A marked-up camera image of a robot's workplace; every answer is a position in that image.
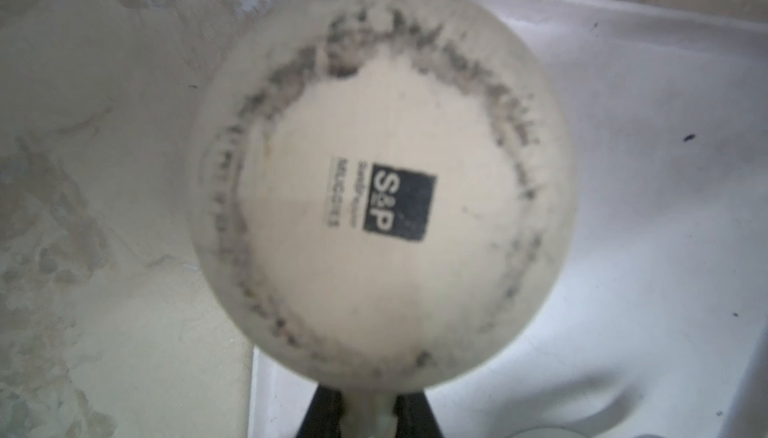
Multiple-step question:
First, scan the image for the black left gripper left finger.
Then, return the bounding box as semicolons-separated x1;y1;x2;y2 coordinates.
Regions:
295;385;344;438

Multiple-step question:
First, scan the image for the white plastic tray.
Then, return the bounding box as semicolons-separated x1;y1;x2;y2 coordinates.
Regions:
247;0;768;438

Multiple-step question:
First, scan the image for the beige speckled ceramic mug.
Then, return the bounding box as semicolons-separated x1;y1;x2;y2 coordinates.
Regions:
187;0;577;437

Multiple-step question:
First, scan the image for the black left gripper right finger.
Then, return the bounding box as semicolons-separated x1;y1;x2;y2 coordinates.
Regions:
394;391;444;438

